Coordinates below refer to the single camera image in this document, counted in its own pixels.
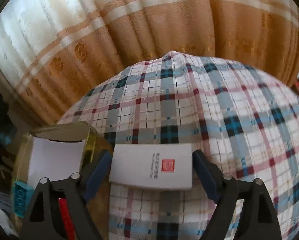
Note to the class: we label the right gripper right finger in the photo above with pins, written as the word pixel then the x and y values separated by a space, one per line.
pixel 258 219

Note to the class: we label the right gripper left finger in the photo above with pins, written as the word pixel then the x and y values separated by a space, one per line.
pixel 43 219

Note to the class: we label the red toy brick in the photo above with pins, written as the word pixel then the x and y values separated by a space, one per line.
pixel 66 218

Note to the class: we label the teal toy brick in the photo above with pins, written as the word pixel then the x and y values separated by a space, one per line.
pixel 22 194

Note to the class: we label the white box red logo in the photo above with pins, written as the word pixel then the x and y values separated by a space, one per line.
pixel 166 167

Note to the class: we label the gold metal tray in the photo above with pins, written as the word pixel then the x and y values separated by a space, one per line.
pixel 98 206

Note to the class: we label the white paper tray liner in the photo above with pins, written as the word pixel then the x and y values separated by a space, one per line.
pixel 54 160

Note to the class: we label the plaid tablecloth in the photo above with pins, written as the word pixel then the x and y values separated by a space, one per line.
pixel 243 119

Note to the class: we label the cream and orange curtain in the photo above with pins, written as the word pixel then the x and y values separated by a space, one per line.
pixel 52 52

